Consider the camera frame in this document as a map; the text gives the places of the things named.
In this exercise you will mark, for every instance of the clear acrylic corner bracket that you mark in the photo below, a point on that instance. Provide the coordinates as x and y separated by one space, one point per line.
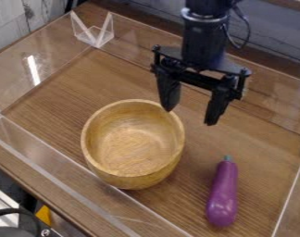
96 36

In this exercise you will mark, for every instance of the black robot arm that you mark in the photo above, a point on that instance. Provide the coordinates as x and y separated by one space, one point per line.
199 62

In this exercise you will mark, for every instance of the brown wooden bowl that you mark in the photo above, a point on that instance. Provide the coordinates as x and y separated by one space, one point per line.
132 142

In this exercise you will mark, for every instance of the clear acrylic front wall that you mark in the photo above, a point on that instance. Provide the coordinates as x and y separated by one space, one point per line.
100 209

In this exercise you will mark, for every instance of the yellow black device corner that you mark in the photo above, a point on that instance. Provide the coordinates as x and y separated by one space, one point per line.
46 216

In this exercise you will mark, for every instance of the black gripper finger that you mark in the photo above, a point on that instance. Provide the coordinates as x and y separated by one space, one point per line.
223 95
169 90

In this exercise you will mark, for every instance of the purple toy eggplant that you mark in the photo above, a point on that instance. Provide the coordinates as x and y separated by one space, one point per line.
223 203

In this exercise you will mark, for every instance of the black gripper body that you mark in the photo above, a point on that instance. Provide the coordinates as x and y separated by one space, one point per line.
203 75

